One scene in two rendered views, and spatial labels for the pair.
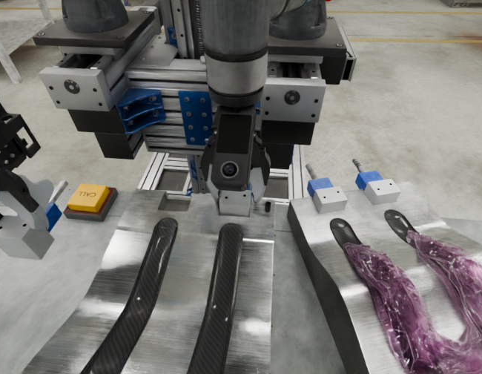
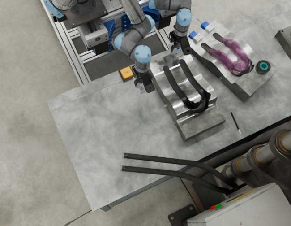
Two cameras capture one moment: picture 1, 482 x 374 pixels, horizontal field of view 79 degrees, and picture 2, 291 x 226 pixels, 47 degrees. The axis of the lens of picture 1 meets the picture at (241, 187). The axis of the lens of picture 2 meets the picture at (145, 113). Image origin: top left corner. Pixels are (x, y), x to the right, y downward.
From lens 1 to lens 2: 1.59 m
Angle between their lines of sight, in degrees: 31
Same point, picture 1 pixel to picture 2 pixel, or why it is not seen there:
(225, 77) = (183, 34)
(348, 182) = not seen: outside the picture
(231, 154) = (186, 47)
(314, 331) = (208, 74)
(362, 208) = (206, 36)
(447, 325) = (233, 58)
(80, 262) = not seen: hidden behind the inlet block
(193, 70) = not seen: hidden behind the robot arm
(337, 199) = (200, 38)
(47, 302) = (144, 102)
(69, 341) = (172, 98)
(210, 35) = (181, 30)
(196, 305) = (186, 81)
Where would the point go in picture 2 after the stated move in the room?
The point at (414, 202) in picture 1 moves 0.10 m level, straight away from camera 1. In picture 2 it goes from (218, 27) to (220, 14)
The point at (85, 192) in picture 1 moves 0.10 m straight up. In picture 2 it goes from (125, 71) to (125, 64)
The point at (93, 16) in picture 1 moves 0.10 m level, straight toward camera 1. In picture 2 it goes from (91, 8) to (105, 16)
